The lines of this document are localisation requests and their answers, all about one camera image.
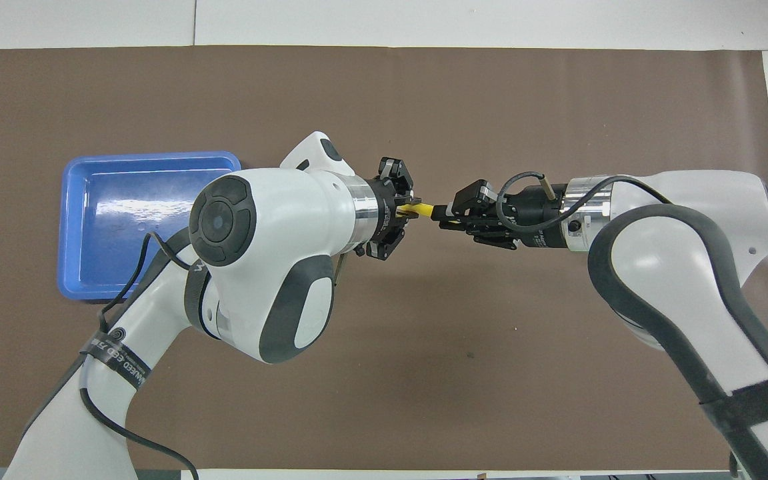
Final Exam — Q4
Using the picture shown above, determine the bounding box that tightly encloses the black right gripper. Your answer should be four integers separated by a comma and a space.
438, 179, 570, 252

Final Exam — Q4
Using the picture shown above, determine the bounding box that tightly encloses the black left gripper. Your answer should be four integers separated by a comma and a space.
356, 156, 423, 262

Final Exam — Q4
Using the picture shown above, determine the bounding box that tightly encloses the yellow marker pen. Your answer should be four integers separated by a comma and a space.
399, 202, 459, 225

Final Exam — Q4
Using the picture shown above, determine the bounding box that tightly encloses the brown paper table mat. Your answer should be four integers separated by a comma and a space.
0, 45, 768, 471

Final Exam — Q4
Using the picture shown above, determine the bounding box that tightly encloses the blue plastic tray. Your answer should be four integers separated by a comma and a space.
57, 151, 243, 301

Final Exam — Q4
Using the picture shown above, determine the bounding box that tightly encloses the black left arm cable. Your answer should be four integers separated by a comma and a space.
80, 229, 199, 480

